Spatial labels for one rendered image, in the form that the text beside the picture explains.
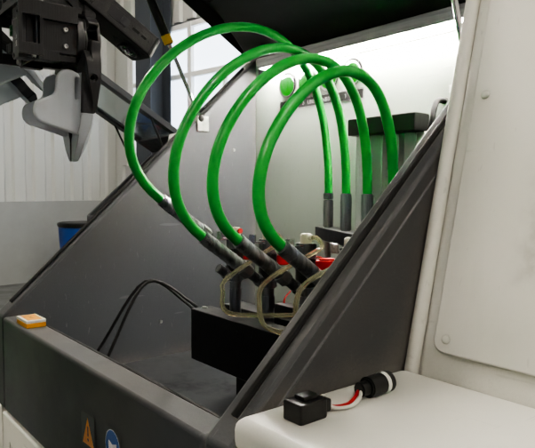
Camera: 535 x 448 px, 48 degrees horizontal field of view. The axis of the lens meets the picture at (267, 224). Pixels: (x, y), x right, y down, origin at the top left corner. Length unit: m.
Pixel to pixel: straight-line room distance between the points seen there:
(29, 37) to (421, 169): 0.42
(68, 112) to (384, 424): 0.42
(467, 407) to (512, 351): 0.07
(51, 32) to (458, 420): 0.51
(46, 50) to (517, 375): 0.54
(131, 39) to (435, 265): 0.41
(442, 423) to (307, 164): 0.77
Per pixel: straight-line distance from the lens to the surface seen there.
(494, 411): 0.56
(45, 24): 0.64
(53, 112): 0.64
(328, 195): 1.04
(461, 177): 0.65
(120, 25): 0.69
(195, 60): 7.28
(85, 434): 0.80
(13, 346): 1.06
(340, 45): 1.13
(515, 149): 0.63
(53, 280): 1.12
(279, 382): 0.54
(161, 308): 1.22
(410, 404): 0.55
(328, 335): 0.57
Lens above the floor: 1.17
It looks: 3 degrees down
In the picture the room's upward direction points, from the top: straight up
